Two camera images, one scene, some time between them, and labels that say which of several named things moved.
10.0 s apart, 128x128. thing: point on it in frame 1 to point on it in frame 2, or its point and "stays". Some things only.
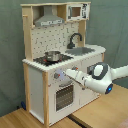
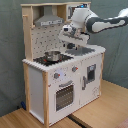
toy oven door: [64, 96] stays
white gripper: [77, 75] to [74, 36]
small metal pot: [53, 56] stays
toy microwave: [77, 11] stays
